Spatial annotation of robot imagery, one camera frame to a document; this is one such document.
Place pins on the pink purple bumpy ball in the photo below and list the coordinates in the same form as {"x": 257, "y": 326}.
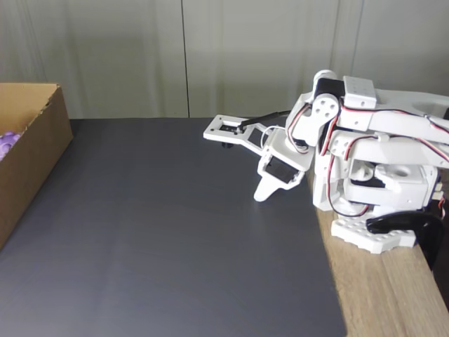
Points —
{"x": 7, "y": 145}

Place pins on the brown cardboard box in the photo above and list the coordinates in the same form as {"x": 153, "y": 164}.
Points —
{"x": 38, "y": 154}

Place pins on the black table clamp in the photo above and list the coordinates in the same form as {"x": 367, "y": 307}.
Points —
{"x": 414, "y": 223}

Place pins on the dark grey table mat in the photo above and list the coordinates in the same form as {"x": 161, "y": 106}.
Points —
{"x": 140, "y": 281}

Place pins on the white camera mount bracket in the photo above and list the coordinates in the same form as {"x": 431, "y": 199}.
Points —
{"x": 214, "y": 132}

